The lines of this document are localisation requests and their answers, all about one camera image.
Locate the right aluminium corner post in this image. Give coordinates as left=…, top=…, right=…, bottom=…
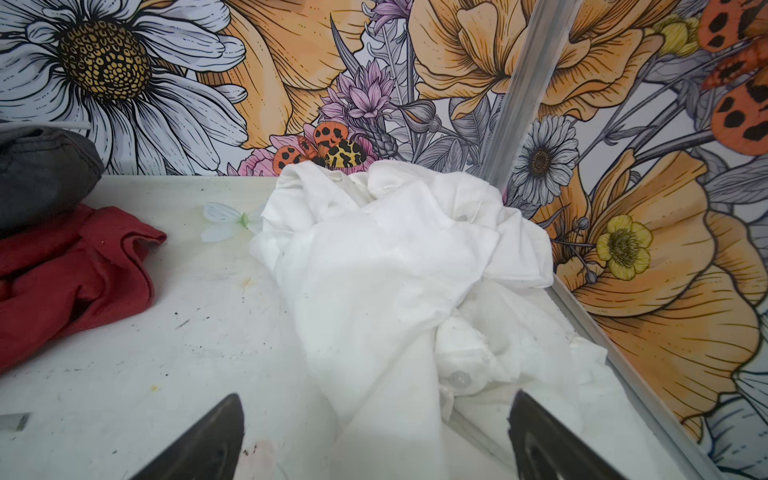
left=480, top=0, right=581, bottom=192

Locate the white cloth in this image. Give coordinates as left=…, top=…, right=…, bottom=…
left=250, top=161, right=681, bottom=479

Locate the red cloth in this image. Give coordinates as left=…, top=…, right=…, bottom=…
left=1, top=205, right=167, bottom=371

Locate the dark grey cloth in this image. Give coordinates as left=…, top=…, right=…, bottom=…
left=1, top=126, right=105, bottom=238

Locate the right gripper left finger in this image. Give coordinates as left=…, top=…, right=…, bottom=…
left=132, top=393, right=245, bottom=480

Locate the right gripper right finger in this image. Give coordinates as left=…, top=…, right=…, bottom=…
left=508, top=390, right=623, bottom=480

